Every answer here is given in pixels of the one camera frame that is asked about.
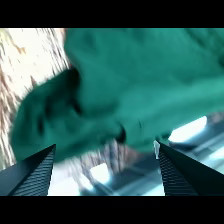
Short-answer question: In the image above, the green garment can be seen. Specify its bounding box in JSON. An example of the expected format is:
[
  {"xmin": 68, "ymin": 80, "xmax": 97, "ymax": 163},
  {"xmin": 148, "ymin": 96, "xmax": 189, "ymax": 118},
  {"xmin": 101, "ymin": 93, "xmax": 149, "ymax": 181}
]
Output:
[{"xmin": 9, "ymin": 27, "xmax": 224, "ymax": 164}]

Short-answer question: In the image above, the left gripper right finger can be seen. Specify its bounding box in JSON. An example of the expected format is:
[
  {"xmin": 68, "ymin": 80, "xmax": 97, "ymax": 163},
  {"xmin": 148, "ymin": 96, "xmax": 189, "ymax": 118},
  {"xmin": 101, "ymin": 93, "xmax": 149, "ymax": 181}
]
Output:
[{"xmin": 157, "ymin": 141, "xmax": 224, "ymax": 197}]

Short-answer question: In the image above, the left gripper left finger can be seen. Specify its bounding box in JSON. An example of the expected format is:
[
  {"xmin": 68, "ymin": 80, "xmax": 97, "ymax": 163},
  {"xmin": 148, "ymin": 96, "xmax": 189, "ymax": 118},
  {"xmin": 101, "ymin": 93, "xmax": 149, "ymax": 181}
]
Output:
[{"xmin": 0, "ymin": 143, "xmax": 57, "ymax": 197}]

